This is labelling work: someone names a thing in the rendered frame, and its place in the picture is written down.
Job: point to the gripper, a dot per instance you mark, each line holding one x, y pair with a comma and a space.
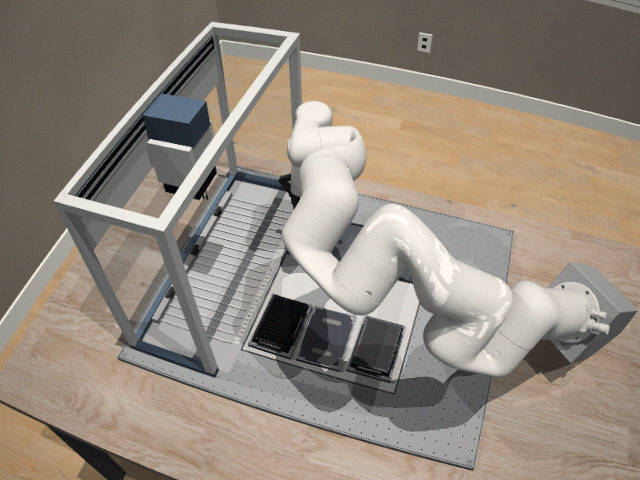
295, 190

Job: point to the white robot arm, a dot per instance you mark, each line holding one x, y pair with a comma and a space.
469, 305

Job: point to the black well plate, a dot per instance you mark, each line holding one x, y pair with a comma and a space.
277, 341

